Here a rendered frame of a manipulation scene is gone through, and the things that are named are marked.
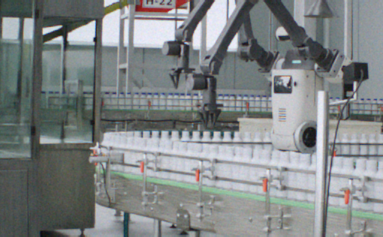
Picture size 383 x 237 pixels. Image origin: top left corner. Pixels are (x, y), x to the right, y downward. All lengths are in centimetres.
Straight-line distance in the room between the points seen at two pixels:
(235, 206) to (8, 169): 325
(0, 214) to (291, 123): 288
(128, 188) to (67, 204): 462
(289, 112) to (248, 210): 91
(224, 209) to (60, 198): 533
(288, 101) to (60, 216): 488
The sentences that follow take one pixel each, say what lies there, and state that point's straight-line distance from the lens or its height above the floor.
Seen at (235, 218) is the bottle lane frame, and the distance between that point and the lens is 379.
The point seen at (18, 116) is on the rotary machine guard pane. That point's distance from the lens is 684.
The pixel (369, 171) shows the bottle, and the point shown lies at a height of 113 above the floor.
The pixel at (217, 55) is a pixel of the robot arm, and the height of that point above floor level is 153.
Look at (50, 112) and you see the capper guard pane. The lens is 900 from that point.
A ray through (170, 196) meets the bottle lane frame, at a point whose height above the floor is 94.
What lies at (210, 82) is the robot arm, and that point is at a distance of 402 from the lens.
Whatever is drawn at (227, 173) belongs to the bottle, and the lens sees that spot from 387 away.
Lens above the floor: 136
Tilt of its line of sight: 3 degrees down
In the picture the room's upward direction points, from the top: 1 degrees clockwise
